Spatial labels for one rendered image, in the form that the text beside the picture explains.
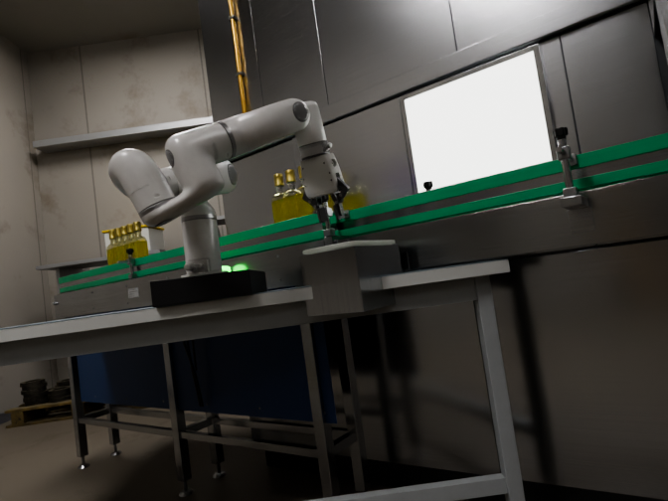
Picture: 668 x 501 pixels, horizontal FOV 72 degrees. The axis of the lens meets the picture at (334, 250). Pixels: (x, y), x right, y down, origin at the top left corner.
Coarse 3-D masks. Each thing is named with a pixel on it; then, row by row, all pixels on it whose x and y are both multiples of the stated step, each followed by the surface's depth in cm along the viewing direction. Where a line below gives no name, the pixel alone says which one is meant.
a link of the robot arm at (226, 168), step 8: (168, 168) 113; (224, 168) 120; (232, 168) 124; (168, 176) 109; (224, 176) 119; (232, 176) 123; (176, 184) 111; (232, 184) 123; (176, 192) 112; (224, 192) 120
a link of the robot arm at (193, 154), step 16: (208, 128) 96; (224, 128) 98; (176, 144) 92; (192, 144) 93; (208, 144) 95; (224, 144) 97; (176, 160) 92; (192, 160) 92; (208, 160) 94; (224, 160) 100; (176, 176) 95; (192, 176) 92; (208, 176) 93; (192, 192) 93; (208, 192) 94; (160, 208) 94; (176, 208) 94; (192, 208) 97; (160, 224) 97
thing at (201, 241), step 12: (192, 228) 122; (204, 228) 122; (216, 228) 125; (192, 240) 121; (204, 240) 122; (216, 240) 124; (192, 252) 121; (204, 252) 121; (216, 252) 124; (192, 264) 119; (204, 264) 120; (216, 264) 123
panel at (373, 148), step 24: (528, 48) 126; (408, 96) 148; (360, 120) 158; (384, 120) 153; (552, 120) 124; (336, 144) 165; (360, 144) 159; (384, 144) 153; (408, 144) 148; (552, 144) 123; (360, 168) 159; (384, 168) 154; (408, 168) 148; (360, 192) 159; (384, 192) 154; (408, 192) 149
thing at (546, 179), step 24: (624, 144) 100; (648, 144) 98; (528, 168) 112; (552, 168) 109; (576, 168) 106; (600, 168) 103; (624, 168) 101; (648, 168) 98; (432, 192) 126; (456, 192) 122; (480, 192) 119; (504, 192) 116; (528, 192) 112; (552, 192) 109; (360, 216) 140; (384, 216) 136; (408, 216) 131; (432, 216) 127
